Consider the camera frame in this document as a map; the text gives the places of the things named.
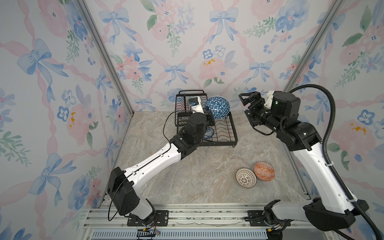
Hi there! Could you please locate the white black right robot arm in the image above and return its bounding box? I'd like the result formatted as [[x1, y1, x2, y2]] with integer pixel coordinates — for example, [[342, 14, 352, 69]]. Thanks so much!
[[239, 91, 359, 232]]

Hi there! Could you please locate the aluminium corner post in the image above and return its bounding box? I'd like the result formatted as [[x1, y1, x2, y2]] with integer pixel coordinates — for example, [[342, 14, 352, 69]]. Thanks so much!
[[284, 0, 346, 92], [74, 0, 134, 117]]

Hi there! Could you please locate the red patterned ceramic bowl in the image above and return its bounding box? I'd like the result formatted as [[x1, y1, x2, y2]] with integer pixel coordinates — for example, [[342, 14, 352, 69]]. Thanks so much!
[[254, 162, 276, 182]]

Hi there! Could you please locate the left aluminium corner post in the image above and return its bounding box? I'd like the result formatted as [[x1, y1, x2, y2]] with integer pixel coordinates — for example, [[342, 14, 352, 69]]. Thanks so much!
[[74, 0, 134, 117]]

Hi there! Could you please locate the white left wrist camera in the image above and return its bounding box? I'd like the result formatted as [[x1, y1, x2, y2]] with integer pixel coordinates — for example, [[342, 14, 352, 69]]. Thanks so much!
[[188, 96, 205, 114]]

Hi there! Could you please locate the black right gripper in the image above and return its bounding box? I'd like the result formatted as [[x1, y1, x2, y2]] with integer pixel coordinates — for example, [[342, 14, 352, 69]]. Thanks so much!
[[239, 93, 285, 138]]

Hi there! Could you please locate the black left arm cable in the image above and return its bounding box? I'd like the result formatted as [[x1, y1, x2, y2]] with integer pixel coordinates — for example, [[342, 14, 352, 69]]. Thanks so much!
[[107, 112, 193, 222]]

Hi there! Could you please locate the right aluminium corner post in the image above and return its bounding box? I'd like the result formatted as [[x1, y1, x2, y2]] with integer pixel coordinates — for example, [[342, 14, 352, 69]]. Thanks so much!
[[284, 0, 346, 92]]

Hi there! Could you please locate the white brown lattice bowl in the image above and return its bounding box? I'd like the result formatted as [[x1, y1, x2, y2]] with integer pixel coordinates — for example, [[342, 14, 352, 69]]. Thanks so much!
[[236, 168, 257, 189]]

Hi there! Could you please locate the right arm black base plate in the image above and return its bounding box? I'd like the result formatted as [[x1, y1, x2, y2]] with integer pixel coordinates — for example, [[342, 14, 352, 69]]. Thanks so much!
[[244, 210, 269, 227]]

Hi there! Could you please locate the blue geometric patterned bowl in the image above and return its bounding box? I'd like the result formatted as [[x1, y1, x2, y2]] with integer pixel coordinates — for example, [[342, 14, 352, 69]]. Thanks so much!
[[205, 96, 230, 120]]

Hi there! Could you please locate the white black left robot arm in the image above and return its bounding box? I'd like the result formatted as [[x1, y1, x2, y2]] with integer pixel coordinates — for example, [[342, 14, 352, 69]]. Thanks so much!
[[107, 112, 211, 226]]

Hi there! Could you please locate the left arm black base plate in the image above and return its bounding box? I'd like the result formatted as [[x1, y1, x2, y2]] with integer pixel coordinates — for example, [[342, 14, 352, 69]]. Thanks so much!
[[127, 210, 169, 227]]

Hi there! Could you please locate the aluminium front rail frame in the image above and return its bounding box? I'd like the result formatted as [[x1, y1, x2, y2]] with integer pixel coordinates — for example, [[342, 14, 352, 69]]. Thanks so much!
[[76, 191, 331, 240]]

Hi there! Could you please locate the black wire dish rack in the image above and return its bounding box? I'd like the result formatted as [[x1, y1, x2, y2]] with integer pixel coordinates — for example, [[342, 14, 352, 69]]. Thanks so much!
[[175, 90, 238, 147]]

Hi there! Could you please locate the black corrugated cable conduit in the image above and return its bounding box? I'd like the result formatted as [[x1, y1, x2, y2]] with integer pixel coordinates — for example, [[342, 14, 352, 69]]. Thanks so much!
[[287, 83, 384, 240]]

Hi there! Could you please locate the blue floral ceramic bowl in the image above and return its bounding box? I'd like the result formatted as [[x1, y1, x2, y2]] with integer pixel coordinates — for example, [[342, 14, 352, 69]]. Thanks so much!
[[204, 127, 215, 140]]

